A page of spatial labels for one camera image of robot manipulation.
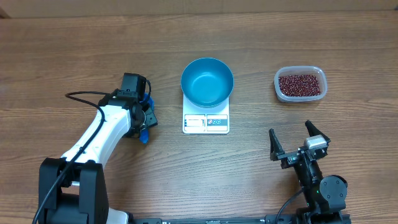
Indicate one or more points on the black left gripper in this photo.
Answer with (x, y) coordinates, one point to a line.
(152, 120)

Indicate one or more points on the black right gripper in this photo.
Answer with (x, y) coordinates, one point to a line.
(291, 157)

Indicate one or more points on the blue plastic measuring scoop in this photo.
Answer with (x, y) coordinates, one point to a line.
(150, 120)

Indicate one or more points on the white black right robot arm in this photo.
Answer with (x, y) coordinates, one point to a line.
(325, 196)

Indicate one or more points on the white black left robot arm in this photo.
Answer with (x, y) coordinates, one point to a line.
(72, 189)

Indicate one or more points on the white digital kitchen scale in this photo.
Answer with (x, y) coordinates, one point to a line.
(198, 120)

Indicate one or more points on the teal plastic bowl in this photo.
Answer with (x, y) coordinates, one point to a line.
(207, 82)

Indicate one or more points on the red beans in container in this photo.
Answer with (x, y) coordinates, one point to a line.
(299, 85)

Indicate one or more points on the clear plastic bean container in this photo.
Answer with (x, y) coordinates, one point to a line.
(300, 70)

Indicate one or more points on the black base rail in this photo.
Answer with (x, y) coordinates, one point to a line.
(205, 221)

